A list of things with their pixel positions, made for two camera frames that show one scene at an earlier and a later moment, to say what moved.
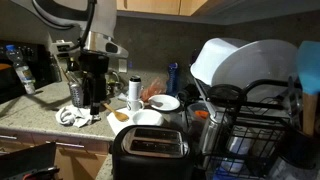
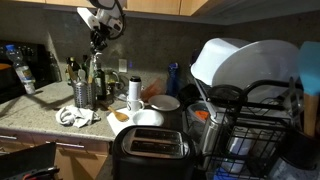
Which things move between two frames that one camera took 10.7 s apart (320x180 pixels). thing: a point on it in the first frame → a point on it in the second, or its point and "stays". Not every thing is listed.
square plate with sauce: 117,125 stays
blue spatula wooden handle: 309,63 stays
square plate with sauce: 147,117 stays
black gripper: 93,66 → 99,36
